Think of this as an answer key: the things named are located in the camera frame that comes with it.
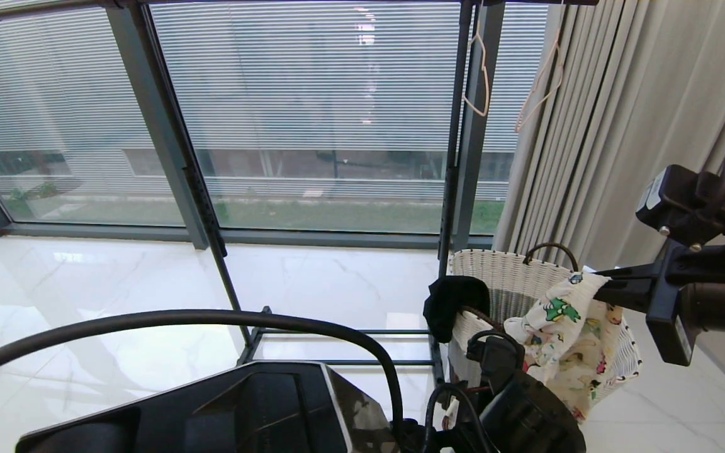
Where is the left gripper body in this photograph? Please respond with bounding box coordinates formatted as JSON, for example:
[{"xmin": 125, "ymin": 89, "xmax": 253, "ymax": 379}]
[{"xmin": 479, "ymin": 371, "xmax": 587, "ymax": 453}]

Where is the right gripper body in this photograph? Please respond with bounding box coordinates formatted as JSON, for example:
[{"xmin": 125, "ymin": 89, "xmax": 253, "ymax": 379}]
[{"xmin": 646, "ymin": 239, "xmax": 725, "ymax": 367}]

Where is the cream printed garment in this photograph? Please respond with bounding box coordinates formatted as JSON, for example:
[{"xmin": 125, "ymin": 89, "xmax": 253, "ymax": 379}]
[{"xmin": 504, "ymin": 272, "xmax": 624, "ymax": 422}]

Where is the pink clothes hanger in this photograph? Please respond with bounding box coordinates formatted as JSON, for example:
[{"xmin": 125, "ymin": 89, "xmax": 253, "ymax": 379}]
[
  {"xmin": 462, "ymin": 31, "xmax": 491, "ymax": 119},
  {"xmin": 514, "ymin": 25, "xmax": 565, "ymax": 134}
]

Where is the white laundry basket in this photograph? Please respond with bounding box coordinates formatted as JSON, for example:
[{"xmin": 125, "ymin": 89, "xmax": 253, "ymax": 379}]
[{"xmin": 447, "ymin": 242, "xmax": 643, "ymax": 422}]

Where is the black clothes rack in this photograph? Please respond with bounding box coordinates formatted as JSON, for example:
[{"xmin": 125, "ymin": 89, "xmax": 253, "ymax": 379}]
[{"xmin": 0, "ymin": 0, "xmax": 599, "ymax": 386}]

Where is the black garment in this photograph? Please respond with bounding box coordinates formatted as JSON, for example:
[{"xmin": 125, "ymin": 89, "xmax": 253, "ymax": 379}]
[{"xmin": 424, "ymin": 276, "xmax": 491, "ymax": 344}]

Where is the beige curtain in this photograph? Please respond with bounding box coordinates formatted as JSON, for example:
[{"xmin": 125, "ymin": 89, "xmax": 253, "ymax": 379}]
[{"xmin": 492, "ymin": 0, "xmax": 725, "ymax": 277}]

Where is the window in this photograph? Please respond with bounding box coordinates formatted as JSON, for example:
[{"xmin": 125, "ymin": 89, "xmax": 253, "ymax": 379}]
[{"xmin": 0, "ymin": 0, "xmax": 552, "ymax": 252}]

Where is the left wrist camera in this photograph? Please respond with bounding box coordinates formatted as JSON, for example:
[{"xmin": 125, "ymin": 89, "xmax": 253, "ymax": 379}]
[{"xmin": 466, "ymin": 330, "xmax": 527, "ymax": 394}]

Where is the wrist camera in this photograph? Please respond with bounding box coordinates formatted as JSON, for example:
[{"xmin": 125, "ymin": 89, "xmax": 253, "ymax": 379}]
[
  {"xmin": 466, "ymin": 330, "xmax": 527, "ymax": 394},
  {"xmin": 636, "ymin": 146, "xmax": 725, "ymax": 249}
]

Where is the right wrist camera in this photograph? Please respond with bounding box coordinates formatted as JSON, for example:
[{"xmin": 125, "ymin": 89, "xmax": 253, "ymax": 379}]
[{"xmin": 636, "ymin": 146, "xmax": 725, "ymax": 249}]

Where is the black cable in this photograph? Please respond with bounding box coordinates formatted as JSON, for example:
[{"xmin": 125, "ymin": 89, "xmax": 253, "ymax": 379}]
[{"xmin": 0, "ymin": 308, "xmax": 405, "ymax": 441}]

